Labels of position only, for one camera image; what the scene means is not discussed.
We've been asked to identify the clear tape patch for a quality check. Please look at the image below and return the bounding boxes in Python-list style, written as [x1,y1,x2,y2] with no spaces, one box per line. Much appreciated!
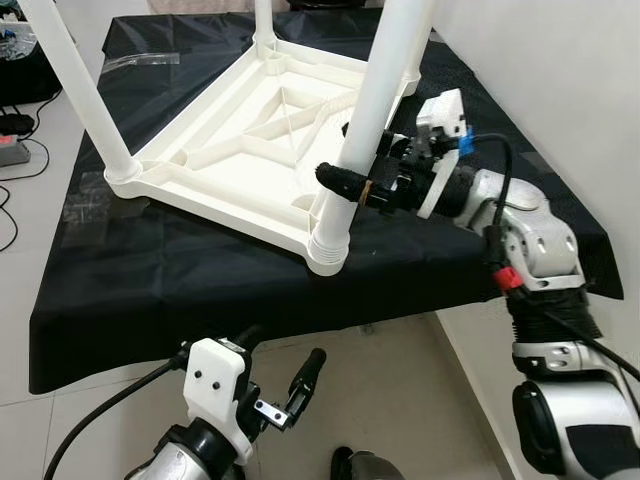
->
[100,50,182,74]
[519,149,553,173]
[60,180,113,227]

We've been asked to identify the grey robot right leg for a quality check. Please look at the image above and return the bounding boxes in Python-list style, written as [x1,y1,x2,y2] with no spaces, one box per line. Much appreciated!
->
[330,445,407,480]

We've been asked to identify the black router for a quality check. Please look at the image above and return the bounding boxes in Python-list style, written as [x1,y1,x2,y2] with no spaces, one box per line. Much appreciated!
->
[0,111,37,137]

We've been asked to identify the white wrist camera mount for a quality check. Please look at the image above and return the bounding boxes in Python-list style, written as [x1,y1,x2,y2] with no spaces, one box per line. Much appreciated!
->
[185,338,257,467]
[414,88,472,222]

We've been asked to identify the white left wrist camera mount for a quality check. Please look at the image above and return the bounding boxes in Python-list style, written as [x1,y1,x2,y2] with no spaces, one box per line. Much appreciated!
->
[185,338,257,467]

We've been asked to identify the black duffel bag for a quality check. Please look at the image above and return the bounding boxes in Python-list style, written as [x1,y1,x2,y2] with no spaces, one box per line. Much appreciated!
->
[0,18,63,107]

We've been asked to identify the grey electronic box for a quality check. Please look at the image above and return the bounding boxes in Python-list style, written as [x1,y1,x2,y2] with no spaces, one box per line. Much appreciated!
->
[0,135,32,170]

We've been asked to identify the black floor cable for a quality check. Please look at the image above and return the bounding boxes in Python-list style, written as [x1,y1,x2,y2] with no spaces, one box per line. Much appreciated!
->
[0,100,53,253]

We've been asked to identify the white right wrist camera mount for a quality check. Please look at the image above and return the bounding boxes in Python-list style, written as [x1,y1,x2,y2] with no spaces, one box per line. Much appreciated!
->
[414,88,472,222]

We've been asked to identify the white plastic table top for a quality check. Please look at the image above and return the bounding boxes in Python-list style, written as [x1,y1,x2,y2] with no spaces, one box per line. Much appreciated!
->
[105,38,427,279]

